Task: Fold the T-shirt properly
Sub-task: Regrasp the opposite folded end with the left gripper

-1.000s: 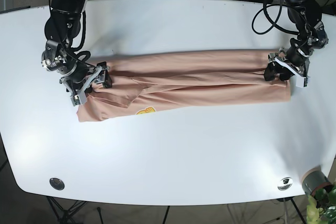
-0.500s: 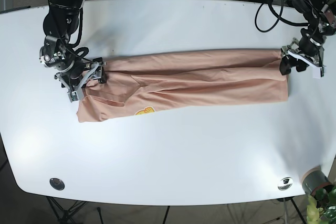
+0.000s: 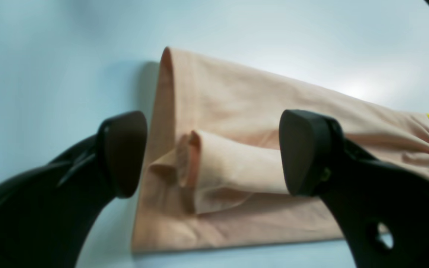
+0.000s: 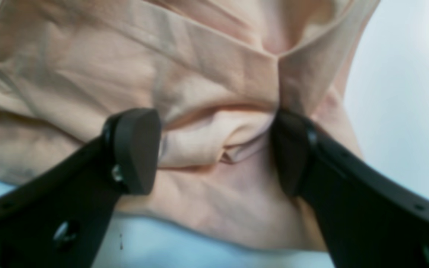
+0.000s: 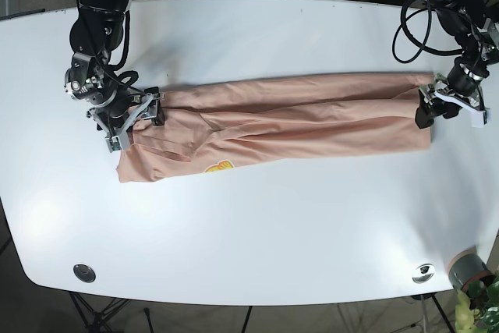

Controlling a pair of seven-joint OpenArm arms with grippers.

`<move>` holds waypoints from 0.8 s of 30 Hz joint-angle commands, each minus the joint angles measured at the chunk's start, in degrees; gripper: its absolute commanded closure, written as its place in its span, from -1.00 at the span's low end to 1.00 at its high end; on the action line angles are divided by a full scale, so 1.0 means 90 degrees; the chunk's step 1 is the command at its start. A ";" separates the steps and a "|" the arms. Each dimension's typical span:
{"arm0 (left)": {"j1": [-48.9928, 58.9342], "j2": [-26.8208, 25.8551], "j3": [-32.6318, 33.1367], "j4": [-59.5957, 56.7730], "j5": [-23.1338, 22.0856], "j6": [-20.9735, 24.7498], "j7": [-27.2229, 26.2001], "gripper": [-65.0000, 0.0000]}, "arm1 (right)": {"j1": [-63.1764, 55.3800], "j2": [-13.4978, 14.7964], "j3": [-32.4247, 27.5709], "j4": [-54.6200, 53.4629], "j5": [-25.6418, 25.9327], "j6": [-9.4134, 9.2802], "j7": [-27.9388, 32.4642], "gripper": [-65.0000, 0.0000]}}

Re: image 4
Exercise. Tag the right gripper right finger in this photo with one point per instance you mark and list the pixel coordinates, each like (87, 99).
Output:
(366, 219)

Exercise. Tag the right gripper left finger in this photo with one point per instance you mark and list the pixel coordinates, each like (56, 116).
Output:
(59, 219)

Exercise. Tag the peach T-shirt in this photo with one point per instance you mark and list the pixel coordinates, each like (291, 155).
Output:
(216, 70)

